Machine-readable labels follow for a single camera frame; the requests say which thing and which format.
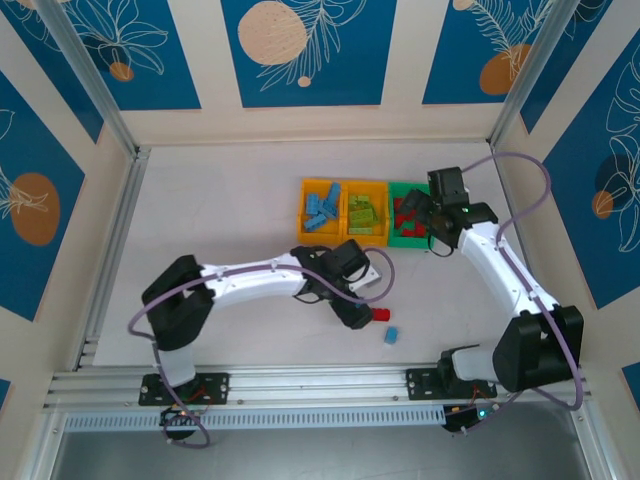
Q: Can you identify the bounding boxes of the yellow plastic bin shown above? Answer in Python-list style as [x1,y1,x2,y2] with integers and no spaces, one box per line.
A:
[296,178,346,248]
[340,179,392,248]

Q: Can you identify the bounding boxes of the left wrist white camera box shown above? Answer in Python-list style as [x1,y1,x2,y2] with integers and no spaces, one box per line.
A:
[348,263,385,295]

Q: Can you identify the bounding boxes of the gray metal panel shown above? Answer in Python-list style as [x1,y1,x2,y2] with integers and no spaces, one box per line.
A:
[47,402,596,480]

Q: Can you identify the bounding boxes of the small circuit board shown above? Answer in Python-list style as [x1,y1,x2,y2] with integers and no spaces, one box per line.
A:
[443,405,494,435]
[159,407,207,429]

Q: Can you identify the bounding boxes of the aluminium side rail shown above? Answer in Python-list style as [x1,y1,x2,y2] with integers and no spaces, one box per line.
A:
[488,144,562,362]
[72,147,152,372]

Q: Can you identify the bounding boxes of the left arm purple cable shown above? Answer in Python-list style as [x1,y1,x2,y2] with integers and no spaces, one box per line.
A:
[128,246,397,448]

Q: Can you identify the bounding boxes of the gray slotted cable duct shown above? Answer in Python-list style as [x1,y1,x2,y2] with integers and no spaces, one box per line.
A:
[63,404,447,434]

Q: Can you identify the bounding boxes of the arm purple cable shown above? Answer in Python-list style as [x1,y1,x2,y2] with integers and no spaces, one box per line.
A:
[449,151,587,439]
[128,246,397,448]

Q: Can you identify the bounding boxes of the aluminium frame post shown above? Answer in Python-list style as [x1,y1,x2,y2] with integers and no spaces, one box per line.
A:
[487,0,575,150]
[34,0,140,157]

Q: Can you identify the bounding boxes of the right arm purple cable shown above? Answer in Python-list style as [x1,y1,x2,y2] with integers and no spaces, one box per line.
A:
[449,151,587,439]

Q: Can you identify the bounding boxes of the green plastic bin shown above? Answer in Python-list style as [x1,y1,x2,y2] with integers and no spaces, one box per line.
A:
[387,180,437,251]

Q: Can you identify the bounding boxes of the aluminium rail beam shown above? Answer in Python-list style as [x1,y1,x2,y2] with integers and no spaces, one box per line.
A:
[42,360,596,412]

